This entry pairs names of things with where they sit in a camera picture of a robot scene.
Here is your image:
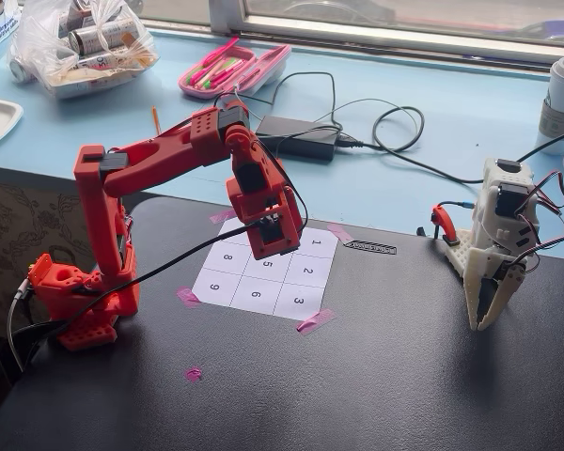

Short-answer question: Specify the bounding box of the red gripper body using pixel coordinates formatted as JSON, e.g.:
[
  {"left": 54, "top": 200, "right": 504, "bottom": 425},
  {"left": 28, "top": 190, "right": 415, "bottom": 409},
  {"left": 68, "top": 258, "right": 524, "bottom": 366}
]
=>
[{"left": 226, "top": 179, "right": 307, "bottom": 262}]

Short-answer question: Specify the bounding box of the white numbered grid paper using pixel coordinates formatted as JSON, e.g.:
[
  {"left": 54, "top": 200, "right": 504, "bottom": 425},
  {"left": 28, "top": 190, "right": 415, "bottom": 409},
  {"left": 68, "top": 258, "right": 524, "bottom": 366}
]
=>
[{"left": 191, "top": 216, "right": 339, "bottom": 321}]

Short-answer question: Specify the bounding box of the black power adapter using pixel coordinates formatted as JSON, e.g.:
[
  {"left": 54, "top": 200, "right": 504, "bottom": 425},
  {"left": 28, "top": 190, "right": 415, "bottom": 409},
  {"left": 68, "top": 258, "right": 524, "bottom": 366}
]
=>
[{"left": 255, "top": 115, "right": 342, "bottom": 163}]

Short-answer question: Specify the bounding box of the black striped ruler sticker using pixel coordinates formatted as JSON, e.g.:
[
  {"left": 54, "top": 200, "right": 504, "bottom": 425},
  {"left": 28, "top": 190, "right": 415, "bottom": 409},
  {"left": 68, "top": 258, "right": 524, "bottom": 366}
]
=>
[{"left": 344, "top": 240, "right": 399, "bottom": 257}]

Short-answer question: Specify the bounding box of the pink pencil case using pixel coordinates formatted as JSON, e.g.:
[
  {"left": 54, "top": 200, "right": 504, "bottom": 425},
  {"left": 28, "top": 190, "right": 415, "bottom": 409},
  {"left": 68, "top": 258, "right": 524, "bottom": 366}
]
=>
[{"left": 177, "top": 37, "right": 292, "bottom": 101}]

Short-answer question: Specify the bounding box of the pink pen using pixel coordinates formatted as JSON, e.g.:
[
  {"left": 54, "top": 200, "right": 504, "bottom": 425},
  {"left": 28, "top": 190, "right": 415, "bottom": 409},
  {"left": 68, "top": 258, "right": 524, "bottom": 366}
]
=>
[{"left": 201, "top": 37, "right": 241, "bottom": 70}]

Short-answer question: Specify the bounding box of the red clamp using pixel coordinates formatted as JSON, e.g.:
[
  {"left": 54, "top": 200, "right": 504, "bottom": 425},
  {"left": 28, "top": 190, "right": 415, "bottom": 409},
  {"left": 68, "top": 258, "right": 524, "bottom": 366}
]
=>
[{"left": 430, "top": 202, "right": 461, "bottom": 248}]

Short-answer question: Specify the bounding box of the black table mat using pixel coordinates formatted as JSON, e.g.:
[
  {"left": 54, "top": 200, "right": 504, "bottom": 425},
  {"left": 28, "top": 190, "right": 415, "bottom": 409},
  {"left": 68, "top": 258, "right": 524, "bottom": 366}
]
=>
[{"left": 0, "top": 194, "right": 564, "bottom": 451}]

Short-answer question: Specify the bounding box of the printed cardboard tray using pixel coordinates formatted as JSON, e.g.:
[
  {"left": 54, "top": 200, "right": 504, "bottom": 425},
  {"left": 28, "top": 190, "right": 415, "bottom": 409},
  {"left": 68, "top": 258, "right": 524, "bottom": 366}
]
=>
[{"left": 46, "top": 55, "right": 159, "bottom": 100}]

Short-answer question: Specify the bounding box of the silver printed tin can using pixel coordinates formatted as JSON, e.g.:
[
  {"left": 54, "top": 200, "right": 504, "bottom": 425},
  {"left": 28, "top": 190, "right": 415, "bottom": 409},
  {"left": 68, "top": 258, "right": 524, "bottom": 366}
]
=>
[
  {"left": 68, "top": 18, "right": 140, "bottom": 55},
  {"left": 55, "top": 0, "right": 100, "bottom": 29},
  {"left": 8, "top": 54, "right": 32, "bottom": 85}
]

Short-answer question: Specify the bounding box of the clear plastic bag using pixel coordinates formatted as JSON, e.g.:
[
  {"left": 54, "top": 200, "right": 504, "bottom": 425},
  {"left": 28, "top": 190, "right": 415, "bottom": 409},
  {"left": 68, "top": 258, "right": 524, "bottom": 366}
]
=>
[{"left": 7, "top": 0, "right": 161, "bottom": 100}]

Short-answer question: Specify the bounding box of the paper coffee cup with lid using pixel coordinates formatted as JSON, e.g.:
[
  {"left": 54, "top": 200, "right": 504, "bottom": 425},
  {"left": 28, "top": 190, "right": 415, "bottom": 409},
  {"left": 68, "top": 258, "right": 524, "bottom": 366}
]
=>
[{"left": 537, "top": 54, "right": 564, "bottom": 156}]

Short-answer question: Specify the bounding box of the black camera cable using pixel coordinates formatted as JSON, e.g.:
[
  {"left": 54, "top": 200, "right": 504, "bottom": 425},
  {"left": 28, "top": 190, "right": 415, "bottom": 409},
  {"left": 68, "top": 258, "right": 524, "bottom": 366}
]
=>
[{"left": 8, "top": 133, "right": 310, "bottom": 339}]

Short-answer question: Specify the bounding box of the thick black cable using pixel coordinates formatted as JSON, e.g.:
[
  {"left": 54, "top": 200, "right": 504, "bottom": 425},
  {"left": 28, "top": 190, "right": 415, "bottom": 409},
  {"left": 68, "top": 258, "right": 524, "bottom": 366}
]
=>
[{"left": 336, "top": 98, "right": 564, "bottom": 184}]

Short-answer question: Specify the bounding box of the thin black cable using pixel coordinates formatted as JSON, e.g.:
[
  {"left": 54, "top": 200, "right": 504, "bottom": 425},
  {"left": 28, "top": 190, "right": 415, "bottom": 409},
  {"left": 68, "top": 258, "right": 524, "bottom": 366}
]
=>
[{"left": 215, "top": 71, "right": 344, "bottom": 131}]

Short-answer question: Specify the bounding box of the grey window frame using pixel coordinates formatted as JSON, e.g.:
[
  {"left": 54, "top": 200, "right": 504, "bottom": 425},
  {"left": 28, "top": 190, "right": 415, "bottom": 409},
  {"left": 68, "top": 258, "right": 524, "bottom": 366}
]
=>
[{"left": 138, "top": 0, "right": 564, "bottom": 71}]

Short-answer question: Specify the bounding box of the grey cable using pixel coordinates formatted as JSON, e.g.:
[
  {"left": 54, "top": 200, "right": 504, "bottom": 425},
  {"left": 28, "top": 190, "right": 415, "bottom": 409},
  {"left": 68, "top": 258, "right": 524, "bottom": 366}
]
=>
[{"left": 7, "top": 276, "right": 34, "bottom": 372}]

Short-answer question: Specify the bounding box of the servo wire bundle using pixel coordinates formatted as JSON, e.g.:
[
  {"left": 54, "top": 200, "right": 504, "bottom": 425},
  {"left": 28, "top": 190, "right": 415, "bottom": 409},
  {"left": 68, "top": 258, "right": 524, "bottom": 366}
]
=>
[{"left": 511, "top": 168, "right": 564, "bottom": 278}]

